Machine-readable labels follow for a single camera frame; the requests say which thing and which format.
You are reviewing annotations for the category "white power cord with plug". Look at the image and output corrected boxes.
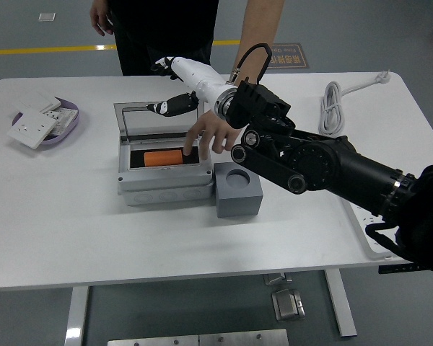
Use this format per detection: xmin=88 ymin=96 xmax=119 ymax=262
xmin=318 ymin=70 xmax=393 ymax=137

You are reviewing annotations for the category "white table leg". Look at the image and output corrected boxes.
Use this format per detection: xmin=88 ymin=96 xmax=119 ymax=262
xmin=323 ymin=269 xmax=358 ymax=338
xmin=64 ymin=286 xmax=91 ymax=346

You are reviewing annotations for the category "white multi-hole socket panel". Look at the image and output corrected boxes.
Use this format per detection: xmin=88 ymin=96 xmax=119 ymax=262
xmin=43 ymin=107 xmax=79 ymax=137

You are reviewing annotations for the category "white wall switch plate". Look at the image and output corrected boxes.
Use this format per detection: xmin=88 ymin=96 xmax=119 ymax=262
xmin=11 ymin=86 xmax=62 ymax=115

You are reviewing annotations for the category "small metal bracket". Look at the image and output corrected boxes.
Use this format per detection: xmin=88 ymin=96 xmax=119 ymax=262
xmin=263 ymin=273 xmax=293 ymax=287

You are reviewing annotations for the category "metal floor bracket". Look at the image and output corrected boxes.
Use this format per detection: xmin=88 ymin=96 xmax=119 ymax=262
xmin=271 ymin=288 xmax=307 ymax=321

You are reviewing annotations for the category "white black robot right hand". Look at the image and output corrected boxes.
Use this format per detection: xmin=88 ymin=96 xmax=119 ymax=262
xmin=144 ymin=56 xmax=236 ymax=118

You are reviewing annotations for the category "person's right hand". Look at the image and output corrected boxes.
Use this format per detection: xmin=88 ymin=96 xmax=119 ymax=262
xmin=183 ymin=110 xmax=243 ymax=161

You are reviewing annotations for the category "white wall socket plate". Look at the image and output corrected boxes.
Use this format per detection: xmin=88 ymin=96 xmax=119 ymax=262
xmin=6 ymin=110 xmax=58 ymax=150

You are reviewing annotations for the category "purple tray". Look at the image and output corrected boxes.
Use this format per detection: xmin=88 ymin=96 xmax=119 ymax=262
xmin=11 ymin=95 xmax=82 ymax=147

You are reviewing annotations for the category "yellow floor line tape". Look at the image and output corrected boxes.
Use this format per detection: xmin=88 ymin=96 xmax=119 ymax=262
xmin=0 ymin=39 xmax=242 ymax=57

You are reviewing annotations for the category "person's left hand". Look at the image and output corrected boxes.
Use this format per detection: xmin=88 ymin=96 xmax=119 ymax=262
xmin=89 ymin=0 xmax=115 ymax=36

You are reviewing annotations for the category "white power strip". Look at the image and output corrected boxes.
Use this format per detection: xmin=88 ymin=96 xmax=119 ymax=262
xmin=348 ymin=207 xmax=396 ymax=261

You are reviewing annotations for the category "grey metal plate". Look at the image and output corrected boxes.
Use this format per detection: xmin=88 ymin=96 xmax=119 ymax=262
xmin=107 ymin=334 xmax=201 ymax=346
xmin=198 ymin=328 xmax=289 ymax=346

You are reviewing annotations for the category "person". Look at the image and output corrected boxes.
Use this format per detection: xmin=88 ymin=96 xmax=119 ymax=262
xmin=108 ymin=0 xmax=220 ymax=77

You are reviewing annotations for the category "black table control panel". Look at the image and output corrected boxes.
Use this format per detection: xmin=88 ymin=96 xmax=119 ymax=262
xmin=377 ymin=265 xmax=419 ymax=275

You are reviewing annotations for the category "brown floor sign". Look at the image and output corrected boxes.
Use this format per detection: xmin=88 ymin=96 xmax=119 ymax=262
xmin=269 ymin=43 xmax=310 ymax=69

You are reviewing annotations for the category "grey box with clear lid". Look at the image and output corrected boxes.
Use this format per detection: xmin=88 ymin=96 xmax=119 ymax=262
xmin=113 ymin=102 xmax=216 ymax=207

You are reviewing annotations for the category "orange cylinder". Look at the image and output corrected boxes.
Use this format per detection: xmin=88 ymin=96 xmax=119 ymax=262
xmin=144 ymin=150 xmax=184 ymax=168

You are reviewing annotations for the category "grey cube with round hole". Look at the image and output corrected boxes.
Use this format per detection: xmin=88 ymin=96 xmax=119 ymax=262
xmin=213 ymin=161 xmax=264 ymax=218

